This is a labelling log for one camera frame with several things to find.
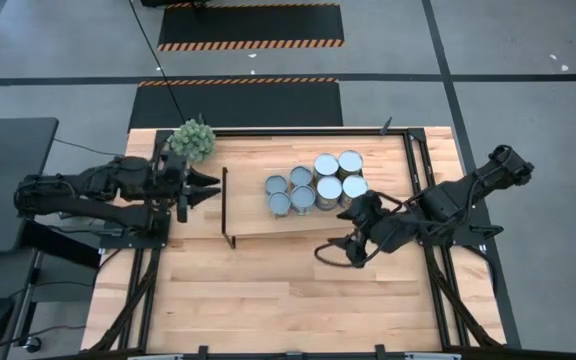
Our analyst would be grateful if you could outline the vegetable print can teal rim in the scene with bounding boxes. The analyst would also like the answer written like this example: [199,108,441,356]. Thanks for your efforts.
[290,184,317,216]

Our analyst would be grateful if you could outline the tomato print can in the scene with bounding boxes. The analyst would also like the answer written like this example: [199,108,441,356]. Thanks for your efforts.
[267,191,293,219]

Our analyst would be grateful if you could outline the grey desk leg with caster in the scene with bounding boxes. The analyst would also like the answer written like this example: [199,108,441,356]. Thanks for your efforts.
[15,249,44,354]

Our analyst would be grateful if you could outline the tall peach print can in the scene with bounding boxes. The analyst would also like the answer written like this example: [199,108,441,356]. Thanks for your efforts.
[340,174,370,209]

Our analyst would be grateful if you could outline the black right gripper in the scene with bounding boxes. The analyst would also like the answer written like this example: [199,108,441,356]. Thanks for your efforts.
[315,197,422,269]

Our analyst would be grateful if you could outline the long black cable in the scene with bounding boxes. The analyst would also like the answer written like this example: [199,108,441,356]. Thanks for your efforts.
[127,0,188,124]

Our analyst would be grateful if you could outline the tall tin can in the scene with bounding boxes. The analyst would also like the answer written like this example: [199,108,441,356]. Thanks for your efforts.
[337,149,365,176]
[313,152,340,180]

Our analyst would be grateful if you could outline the artificial green plant in pot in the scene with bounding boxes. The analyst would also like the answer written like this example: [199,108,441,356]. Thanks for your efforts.
[167,117,218,165]

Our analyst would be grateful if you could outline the black desk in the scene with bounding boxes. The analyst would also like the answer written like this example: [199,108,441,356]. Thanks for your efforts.
[0,117,60,255]

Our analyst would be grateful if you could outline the short tin can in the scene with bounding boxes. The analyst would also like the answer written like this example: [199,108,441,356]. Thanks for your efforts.
[264,174,289,197]

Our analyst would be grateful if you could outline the short green peas can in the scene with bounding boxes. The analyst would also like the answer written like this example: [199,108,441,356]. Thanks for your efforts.
[288,165,315,189]

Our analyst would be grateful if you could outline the black aluminium table frame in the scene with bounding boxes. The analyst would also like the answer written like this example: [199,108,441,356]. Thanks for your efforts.
[87,127,507,353]

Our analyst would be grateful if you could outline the black mat orange hazard stripes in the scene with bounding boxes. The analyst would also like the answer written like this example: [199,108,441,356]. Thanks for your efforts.
[127,76,344,129]
[156,2,346,53]

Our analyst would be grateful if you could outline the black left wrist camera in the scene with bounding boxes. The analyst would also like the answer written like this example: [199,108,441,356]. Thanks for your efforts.
[176,193,190,225]

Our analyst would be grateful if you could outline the tall blue peas can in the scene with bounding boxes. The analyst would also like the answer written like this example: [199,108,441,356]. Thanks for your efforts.
[315,175,344,212]

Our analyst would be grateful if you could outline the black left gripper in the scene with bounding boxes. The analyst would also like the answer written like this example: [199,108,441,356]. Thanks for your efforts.
[150,152,222,209]

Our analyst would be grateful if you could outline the wooden shelf black metal frame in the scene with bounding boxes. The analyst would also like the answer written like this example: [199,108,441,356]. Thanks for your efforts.
[220,158,372,250]

